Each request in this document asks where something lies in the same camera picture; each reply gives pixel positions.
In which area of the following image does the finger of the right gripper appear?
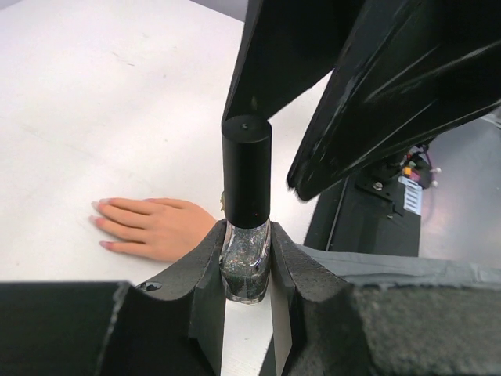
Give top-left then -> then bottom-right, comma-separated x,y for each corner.
288,1 -> 500,201
222,1 -> 365,121

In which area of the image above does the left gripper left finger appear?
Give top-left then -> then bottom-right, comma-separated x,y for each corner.
1,221 -> 226,375

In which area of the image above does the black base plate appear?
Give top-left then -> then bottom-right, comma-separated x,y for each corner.
304,157 -> 421,257

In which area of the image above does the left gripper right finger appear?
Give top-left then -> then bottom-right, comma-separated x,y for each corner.
270,223 -> 500,375

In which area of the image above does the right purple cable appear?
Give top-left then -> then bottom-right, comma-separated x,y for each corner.
414,144 -> 442,220

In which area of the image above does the mannequin hand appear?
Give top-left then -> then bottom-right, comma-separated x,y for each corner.
91,197 -> 216,262

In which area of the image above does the right white cable duct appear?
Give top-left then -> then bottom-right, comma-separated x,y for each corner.
398,176 -> 423,215

